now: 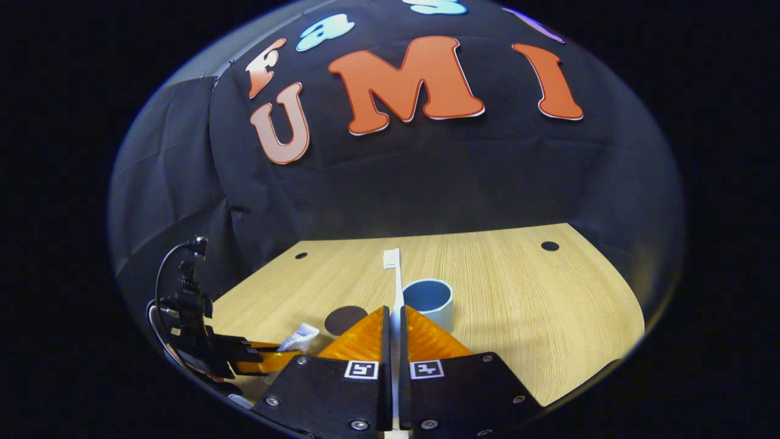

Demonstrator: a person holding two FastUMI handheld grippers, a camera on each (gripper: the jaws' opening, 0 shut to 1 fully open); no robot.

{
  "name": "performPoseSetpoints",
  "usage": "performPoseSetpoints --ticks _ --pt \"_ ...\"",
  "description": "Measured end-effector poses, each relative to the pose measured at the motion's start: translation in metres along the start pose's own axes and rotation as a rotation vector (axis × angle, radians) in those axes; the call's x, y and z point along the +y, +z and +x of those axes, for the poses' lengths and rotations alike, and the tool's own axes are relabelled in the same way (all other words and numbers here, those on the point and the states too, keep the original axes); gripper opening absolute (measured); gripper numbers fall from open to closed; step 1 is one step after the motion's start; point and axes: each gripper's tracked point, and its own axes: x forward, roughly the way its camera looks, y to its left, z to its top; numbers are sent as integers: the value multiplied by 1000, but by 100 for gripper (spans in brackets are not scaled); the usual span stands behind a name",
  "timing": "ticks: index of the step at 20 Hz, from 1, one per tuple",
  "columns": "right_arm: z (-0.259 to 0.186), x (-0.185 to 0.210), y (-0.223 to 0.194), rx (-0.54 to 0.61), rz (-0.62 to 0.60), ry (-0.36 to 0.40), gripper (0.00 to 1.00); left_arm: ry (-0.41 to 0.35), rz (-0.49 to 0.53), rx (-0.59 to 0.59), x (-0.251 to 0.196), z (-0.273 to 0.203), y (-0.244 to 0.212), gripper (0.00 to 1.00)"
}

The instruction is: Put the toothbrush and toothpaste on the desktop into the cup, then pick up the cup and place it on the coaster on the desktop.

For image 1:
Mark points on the dark round coaster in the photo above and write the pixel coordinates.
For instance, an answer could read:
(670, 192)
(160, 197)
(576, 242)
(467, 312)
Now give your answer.
(341, 320)

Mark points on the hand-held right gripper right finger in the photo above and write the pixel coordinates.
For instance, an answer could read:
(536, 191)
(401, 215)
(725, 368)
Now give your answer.
(403, 366)

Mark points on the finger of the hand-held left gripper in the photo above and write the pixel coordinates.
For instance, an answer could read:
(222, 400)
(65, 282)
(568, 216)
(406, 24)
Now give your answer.
(268, 361)
(256, 346)

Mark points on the white toothpaste tube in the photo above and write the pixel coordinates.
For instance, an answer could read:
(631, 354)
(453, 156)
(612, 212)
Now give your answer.
(301, 336)

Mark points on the wooden desktop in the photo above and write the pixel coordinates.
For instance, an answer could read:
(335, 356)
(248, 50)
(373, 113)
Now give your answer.
(518, 305)

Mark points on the light blue cup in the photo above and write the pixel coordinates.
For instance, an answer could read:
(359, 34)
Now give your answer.
(439, 311)

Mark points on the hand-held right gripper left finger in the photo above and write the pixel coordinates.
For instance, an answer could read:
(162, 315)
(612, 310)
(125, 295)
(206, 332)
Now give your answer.
(387, 341)

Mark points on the black backdrop cloth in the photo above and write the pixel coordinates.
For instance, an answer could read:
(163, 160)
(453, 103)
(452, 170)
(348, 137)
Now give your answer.
(426, 183)

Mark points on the white toothbrush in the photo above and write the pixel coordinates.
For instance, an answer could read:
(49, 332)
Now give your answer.
(397, 286)

